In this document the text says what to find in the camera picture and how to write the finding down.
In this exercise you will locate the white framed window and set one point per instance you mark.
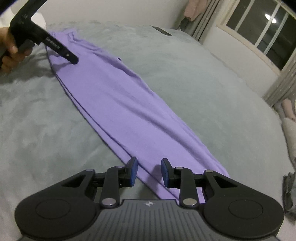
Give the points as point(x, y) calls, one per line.
point(261, 25)

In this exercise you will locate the black phone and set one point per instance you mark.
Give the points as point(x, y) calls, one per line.
point(161, 31)

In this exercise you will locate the dark hanging garment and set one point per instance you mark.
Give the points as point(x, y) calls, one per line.
point(185, 24)

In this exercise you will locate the grey pillow roll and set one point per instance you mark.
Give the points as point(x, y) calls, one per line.
point(290, 136)

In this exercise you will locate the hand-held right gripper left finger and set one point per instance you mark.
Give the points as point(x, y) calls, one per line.
point(133, 172)

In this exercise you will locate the pink hanging garment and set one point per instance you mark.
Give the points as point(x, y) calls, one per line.
point(193, 9)

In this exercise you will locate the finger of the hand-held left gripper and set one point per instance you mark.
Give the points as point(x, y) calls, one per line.
point(70, 57)

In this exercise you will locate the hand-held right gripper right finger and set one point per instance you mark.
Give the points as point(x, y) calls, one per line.
point(164, 173)

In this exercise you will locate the purple pants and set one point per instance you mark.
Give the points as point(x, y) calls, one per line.
point(129, 106)

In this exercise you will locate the beige and floral pillows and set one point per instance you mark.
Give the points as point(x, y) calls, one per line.
point(290, 109)

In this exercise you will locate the person's left hand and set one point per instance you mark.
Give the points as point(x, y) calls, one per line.
point(8, 38)

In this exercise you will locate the grey crumpled cloth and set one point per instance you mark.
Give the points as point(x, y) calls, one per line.
point(290, 194)

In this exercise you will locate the grey star print curtain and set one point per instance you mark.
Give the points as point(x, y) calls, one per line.
point(204, 20)
point(282, 85)

